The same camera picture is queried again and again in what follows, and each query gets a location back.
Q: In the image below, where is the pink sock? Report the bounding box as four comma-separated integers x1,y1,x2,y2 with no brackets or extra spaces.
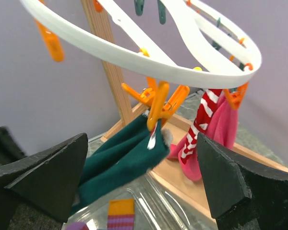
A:
180,95,239,182

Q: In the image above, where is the wooden drying rack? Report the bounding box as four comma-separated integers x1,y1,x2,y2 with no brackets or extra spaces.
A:
72,0,288,230

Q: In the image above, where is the purple sock with orange cuff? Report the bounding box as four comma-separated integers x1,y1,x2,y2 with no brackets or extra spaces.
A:
107,199,135,230

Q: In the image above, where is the orange plastic clothes clip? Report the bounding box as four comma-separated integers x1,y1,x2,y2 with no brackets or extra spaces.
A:
121,77,190,131

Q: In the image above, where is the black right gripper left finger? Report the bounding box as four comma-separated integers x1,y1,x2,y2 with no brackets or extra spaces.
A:
0,126,88,230

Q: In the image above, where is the dark teal sock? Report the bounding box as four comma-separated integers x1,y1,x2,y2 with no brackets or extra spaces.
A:
71,111,173,214

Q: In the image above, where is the clear plastic bin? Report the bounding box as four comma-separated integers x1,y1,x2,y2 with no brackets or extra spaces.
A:
61,134,219,230

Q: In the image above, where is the white round sock hanger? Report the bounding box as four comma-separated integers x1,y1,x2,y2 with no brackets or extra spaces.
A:
22,0,262,89

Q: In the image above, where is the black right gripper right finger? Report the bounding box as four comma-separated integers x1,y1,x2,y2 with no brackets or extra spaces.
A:
197,134,288,230

